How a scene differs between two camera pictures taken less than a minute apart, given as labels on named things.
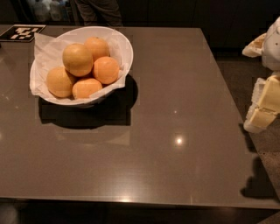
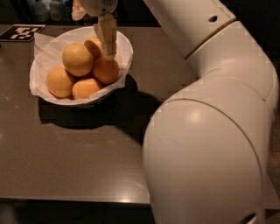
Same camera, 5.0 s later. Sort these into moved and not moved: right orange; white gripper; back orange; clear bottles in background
Moved: white gripper
Not moved: clear bottles in background; right orange; back orange
